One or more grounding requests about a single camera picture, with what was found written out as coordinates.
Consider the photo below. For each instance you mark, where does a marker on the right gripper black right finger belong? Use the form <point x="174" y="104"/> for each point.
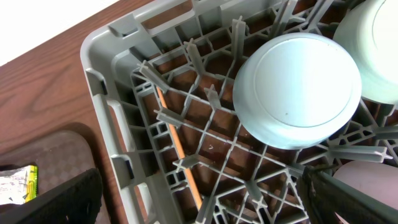
<point x="328" y="200"/>

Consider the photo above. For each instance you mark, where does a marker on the wooden chopstick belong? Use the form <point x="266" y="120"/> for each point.
<point x="181" y="155"/>

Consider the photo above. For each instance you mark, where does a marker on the light blue bowl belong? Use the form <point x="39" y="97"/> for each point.
<point x="296" y="90"/>

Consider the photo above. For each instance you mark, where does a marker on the grey dishwasher rack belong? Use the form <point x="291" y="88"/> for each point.
<point x="192" y="51"/>

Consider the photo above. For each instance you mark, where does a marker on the dark brown serving tray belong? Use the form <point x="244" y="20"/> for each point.
<point x="59" y="157"/>

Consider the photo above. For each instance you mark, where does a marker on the pink plastic cup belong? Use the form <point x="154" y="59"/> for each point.
<point x="376" y="180"/>

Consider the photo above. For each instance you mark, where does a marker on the mint green bowl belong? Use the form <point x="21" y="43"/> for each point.
<point x="369" y="34"/>

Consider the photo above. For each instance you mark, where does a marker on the yellow green snack wrapper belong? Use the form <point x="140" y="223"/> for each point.
<point x="19" y="186"/>

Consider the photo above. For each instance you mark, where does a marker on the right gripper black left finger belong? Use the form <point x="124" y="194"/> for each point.
<point x="77" y="200"/>

